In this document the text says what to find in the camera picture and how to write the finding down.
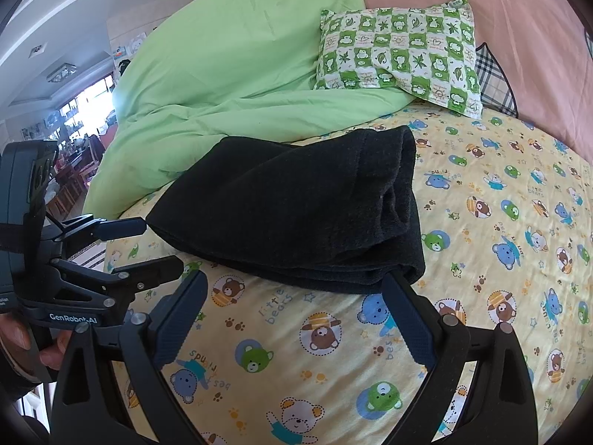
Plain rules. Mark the yellow bear-print bedsheet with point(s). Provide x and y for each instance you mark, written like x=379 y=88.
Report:
x=486 y=250

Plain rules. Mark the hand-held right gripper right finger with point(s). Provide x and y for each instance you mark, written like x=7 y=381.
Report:
x=412 y=324

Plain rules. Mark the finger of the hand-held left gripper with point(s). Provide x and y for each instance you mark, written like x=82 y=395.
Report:
x=148 y=269
x=116 y=228

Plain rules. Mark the square ceiling lamp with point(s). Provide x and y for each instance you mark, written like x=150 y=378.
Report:
x=62 y=72

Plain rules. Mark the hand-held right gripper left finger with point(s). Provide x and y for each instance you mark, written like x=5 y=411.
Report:
x=178 y=329

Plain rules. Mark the wooden furniture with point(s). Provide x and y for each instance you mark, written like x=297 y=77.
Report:
x=74 y=176

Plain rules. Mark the striped floor mat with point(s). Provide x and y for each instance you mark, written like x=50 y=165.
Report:
x=88 y=256

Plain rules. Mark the person's left hand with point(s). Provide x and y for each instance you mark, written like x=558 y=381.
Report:
x=14 y=331

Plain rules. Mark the bright window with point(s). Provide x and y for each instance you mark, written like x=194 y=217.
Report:
x=95 y=99

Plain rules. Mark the light green blanket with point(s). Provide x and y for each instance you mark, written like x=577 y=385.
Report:
x=222 y=69

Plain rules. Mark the black pants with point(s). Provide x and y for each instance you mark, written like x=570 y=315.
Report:
x=287 y=204

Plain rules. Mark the green checkered pillow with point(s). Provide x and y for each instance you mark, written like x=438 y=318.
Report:
x=398 y=51

